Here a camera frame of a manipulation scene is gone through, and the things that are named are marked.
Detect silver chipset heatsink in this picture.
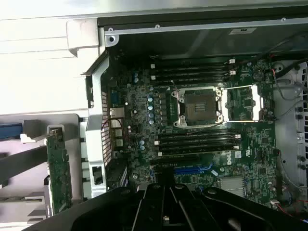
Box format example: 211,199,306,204
220,177,244,197

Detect blue expansion slot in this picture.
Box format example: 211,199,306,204
175,167,214,176

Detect black RAM slot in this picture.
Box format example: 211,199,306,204
154,57,236,64
158,143,240,150
149,63,229,70
150,75,229,82
154,69,237,76
158,131,242,140
154,138,235,146
157,148,231,157

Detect black expansion slot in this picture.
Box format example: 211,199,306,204
150,155,198,166

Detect grey parts rack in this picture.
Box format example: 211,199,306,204
0,113,88,231

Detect green motherboard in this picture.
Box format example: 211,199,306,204
108,48,277,210

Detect open black PC case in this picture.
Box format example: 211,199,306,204
66,9,308,231

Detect metal rear port stack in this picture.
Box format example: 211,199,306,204
109,91,126,148

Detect CPU socket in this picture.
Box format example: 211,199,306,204
172,86,224,128

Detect silver socket cover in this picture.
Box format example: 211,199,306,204
223,84,265,123

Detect metal drive cage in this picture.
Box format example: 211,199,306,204
295,60,308,188

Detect blue disk caddy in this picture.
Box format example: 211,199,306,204
0,123,23,140

